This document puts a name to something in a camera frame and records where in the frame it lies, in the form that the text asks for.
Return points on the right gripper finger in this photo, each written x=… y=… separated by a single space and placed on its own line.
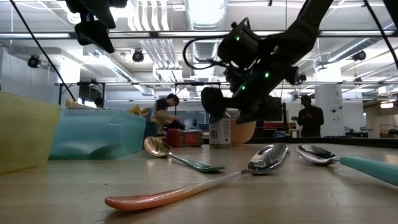
x=252 y=115
x=214 y=101

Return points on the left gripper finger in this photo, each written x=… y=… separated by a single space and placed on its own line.
x=105 y=17
x=101 y=37

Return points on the white-lidded spice jar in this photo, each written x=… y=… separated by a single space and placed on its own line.
x=219 y=133

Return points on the blue ramen noodle packet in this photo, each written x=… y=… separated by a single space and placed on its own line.
x=148 y=114

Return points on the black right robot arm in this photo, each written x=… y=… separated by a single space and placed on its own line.
x=298 y=31

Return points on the orange bowl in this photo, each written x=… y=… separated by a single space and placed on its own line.
x=242 y=133

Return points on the black ceiling spotlight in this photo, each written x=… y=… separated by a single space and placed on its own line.
x=33 y=61
x=302 y=77
x=359 y=56
x=137 y=56

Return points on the black overhead rig bar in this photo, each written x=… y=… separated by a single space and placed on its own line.
x=143 y=34

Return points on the person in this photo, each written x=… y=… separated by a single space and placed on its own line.
x=99 y=102
x=311 y=118
x=164 y=115

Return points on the blue plastic bin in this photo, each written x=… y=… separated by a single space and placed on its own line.
x=151 y=132

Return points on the white square pillar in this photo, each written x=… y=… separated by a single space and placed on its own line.
x=332 y=109

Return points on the teal plastic bin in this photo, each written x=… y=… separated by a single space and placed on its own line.
x=99 y=133

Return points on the yellow plastic bin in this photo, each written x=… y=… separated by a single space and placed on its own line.
x=28 y=133

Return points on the white rectangular ceiling lamp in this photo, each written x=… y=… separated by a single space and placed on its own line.
x=386 y=105

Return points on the black background workstation frame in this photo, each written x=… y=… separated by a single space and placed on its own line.
x=175 y=88

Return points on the silver ventilation duct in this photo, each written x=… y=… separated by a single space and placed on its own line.
x=357 y=46
x=206 y=18

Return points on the black aluminium table frame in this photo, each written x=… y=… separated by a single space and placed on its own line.
x=357 y=141

